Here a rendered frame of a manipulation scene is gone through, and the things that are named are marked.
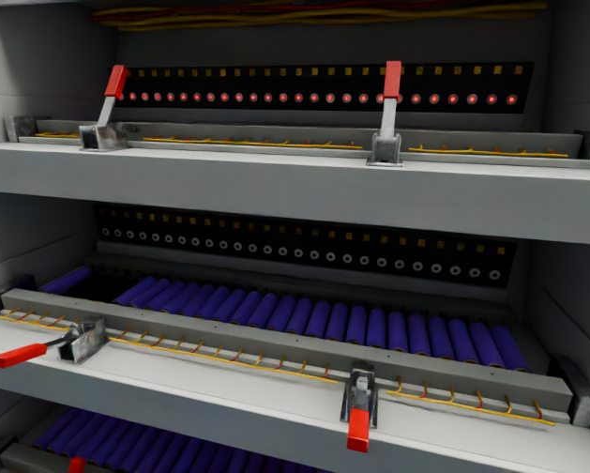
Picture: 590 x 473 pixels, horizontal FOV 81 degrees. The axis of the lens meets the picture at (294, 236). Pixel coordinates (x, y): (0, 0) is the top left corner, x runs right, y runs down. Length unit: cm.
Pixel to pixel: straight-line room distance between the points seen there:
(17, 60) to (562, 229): 57
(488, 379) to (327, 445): 14
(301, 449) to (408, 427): 8
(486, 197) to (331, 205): 11
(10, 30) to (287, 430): 51
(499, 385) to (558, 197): 15
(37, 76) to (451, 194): 50
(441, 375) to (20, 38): 57
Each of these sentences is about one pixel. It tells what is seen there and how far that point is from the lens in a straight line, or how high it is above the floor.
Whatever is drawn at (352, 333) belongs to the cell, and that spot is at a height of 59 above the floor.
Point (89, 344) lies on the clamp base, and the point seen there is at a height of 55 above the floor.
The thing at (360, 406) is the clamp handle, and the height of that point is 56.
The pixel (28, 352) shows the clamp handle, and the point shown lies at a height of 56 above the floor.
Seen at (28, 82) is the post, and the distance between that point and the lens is 56.
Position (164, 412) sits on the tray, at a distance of 35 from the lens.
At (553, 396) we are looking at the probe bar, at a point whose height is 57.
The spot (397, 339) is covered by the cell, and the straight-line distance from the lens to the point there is 36.
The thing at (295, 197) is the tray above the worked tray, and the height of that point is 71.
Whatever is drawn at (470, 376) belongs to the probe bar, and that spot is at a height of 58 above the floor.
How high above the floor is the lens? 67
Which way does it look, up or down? 1 degrees up
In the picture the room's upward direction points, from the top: 6 degrees clockwise
